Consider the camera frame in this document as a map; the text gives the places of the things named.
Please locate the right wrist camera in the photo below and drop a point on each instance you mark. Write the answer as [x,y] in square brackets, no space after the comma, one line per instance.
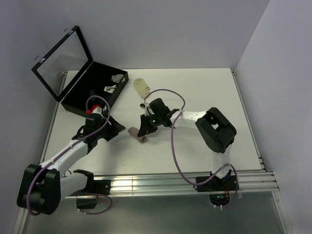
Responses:
[147,109]

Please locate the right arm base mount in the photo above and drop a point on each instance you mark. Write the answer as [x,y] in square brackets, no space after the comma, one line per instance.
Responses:
[223,186]

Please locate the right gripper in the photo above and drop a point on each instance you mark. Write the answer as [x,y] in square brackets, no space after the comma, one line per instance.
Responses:
[145,127]

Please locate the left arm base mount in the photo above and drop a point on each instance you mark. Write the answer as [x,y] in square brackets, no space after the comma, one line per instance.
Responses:
[100,188]

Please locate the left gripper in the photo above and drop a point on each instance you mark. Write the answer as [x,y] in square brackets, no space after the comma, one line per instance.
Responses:
[114,128]

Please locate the aluminium front rail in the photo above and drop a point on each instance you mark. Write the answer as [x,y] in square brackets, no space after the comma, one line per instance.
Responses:
[152,185]

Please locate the black display box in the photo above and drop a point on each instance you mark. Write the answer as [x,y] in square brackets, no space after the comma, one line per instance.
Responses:
[68,72]

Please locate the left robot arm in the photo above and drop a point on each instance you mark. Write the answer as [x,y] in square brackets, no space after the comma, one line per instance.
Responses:
[56,167]

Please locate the white patterned sock in box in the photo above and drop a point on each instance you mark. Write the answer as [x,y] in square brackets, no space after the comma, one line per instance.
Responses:
[110,89]

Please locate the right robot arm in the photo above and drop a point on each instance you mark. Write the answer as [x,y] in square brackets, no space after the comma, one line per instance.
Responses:
[217,132]

